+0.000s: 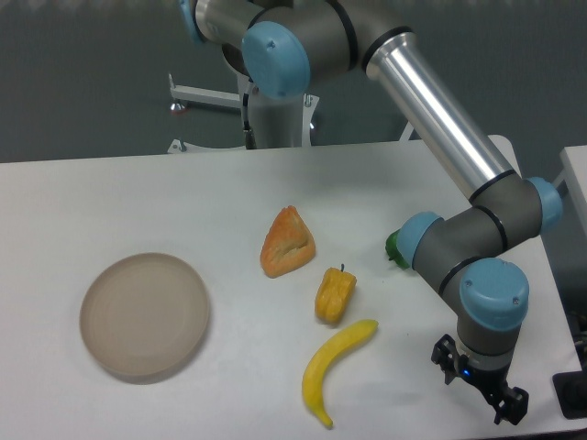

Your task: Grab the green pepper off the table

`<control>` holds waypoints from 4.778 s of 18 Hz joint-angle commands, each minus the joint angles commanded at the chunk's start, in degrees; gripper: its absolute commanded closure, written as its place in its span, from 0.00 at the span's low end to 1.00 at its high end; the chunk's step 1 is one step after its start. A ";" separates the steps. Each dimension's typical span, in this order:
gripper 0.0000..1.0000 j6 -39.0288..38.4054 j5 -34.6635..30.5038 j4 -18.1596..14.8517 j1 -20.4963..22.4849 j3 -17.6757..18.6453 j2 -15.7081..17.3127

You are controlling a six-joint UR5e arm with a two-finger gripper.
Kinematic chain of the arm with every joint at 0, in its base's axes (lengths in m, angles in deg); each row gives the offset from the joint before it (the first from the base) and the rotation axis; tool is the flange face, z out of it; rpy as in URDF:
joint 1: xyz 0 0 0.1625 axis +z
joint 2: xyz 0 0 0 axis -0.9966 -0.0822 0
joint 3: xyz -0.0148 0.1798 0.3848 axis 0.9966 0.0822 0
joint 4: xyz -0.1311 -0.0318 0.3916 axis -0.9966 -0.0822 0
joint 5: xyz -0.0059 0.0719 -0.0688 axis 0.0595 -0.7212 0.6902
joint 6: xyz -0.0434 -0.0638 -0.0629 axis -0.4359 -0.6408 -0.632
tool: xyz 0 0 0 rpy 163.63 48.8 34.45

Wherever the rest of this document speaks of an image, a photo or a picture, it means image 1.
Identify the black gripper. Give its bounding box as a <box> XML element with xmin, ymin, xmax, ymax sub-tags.
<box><xmin>431</xmin><ymin>334</ymin><xmax>529</xmax><ymax>425</ymax></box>

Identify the green toy pepper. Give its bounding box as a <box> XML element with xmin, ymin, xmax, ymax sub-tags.
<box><xmin>385</xmin><ymin>230</ymin><xmax>410</xmax><ymax>270</ymax></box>

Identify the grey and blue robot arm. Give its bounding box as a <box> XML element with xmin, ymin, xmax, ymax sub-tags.
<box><xmin>180</xmin><ymin>1</ymin><xmax>562</xmax><ymax>424</ymax></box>

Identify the yellow toy pepper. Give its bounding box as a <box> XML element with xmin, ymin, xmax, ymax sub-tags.
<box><xmin>315</xmin><ymin>264</ymin><xmax>357</xmax><ymax>325</ymax></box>

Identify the black box at table edge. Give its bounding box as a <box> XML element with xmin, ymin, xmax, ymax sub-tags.
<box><xmin>552</xmin><ymin>371</ymin><xmax>586</xmax><ymax>420</ymax></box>

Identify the yellow toy banana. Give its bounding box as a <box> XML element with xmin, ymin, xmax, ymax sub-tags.
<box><xmin>301</xmin><ymin>319</ymin><xmax>379</xmax><ymax>430</ymax></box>

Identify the orange toy pastry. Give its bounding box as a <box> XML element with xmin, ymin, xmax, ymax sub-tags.
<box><xmin>260</xmin><ymin>205</ymin><xmax>316</xmax><ymax>278</ymax></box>

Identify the white side table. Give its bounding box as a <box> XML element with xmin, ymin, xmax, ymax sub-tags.
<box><xmin>553</xmin><ymin>145</ymin><xmax>586</xmax><ymax>234</ymax></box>

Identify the beige round plate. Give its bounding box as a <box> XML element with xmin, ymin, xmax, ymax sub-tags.
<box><xmin>79</xmin><ymin>252</ymin><xmax>211</xmax><ymax>384</ymax></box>

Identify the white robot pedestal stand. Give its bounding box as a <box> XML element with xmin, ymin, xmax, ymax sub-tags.
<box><xmin>166</xmin><ymin>43</ymin><xmax>416</xmax><ymax>155</ymax></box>

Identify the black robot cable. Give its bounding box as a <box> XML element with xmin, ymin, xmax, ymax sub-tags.
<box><xmin>241</xmin><ymin>77</ymin><xmax>256</xmax><ymax>150</ymax></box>

